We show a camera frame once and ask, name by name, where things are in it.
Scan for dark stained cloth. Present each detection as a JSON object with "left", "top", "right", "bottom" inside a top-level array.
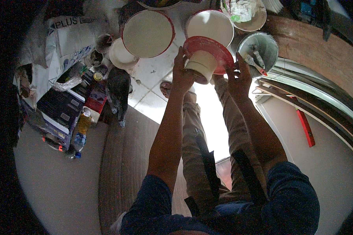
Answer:
[{"left": 105, "top": 66, "right": 132, "bottom": 128}]

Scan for trowel with red handle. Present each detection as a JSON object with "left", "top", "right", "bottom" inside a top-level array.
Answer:
[{"left": 245, "top": 44, "right": 268, "bottom": 77}]

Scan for red box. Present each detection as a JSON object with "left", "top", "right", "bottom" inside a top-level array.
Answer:
[{"left": 84, "top": 85, "right": 108, "bottom": 114}]

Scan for person's left hand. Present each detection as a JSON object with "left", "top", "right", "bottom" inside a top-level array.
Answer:
[{"left": 172, "top": 46, "right": 196, "bottom": 95}]

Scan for person's legs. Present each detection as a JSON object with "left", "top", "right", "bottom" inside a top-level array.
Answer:
[{"left": 160, "top": 74, "right": 269, "bottom": 218}]

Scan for white printed sack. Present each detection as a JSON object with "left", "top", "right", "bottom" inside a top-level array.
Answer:
[{"left": 17, "top": 14, "right": 114, "bottom": 110}]

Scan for blue-capped water bottle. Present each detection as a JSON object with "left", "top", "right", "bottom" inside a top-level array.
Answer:
[{"left": 73, "top": 133, "right": 87, "bottom": 159}]

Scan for person's body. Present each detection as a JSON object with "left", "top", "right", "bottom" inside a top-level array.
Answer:
[{"left": 111, "top": 161, "right": 321, "bottom": 235}]

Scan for brown wooden table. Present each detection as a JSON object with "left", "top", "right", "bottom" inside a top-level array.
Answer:
[{"left": 263, "top": 15, "right": 353, "bottom": 110}]

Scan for dark cardboard box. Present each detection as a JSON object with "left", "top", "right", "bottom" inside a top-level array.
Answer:
[{"left": 36, "top": 88, "right": 86, "bottom": 151}]

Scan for grey metal bucket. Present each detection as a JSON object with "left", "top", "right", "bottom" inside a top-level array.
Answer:
[{"left": 236, "top": 32, "right": 279, "bottom": 79}]

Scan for small white bucket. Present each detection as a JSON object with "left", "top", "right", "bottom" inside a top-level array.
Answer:
[{"left": 108, "top": 38, "right": 140, "bottom": 70}]

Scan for black orange tool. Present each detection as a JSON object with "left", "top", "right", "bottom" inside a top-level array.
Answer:
[{"left": 42, "top": 136, "right": 64, "bottom": 152}]

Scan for dirty glass jar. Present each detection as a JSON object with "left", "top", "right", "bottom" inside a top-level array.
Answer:
[{"left": 88, "top": 50, "right": 104, "bottom": 68}]

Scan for red spirit level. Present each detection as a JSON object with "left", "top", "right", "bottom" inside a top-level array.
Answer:
[{"left": 295, "top": 109, "right": 316, "bottom": 148}]

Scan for person's right hand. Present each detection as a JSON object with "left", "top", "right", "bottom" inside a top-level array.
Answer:
[{"left": 225, "top": 52, "right": 253, "bottom": 101}]

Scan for bucket with plastic bag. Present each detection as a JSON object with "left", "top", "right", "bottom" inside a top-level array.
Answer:
[{"left": 220, "top": 0, "right": 267, "bottom": 32}]

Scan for dark-rimmed bucket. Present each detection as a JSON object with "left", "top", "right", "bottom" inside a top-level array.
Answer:
[{"left": 136, "top": 0, "right": 183, "bottom": 11}]

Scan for brown floor mat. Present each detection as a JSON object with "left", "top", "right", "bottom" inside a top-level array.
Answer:
[{"left": 98, "top": 105, "right": 192, "bottom": 235}]

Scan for dark round container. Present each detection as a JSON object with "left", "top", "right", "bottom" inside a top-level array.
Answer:
[{"left": 94, "top": 33, "right": 114, "bottom": 54}]

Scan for yellow oil bottle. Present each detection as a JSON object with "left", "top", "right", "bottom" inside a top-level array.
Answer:
[{"left": 76, "top": 107, "right": 95, "bottom": 136}]

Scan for large red-rimmed white bucket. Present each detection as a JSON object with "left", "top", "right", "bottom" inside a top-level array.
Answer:
[{"left": 121, "top": 9, "right": 176, "bottom": 59}]

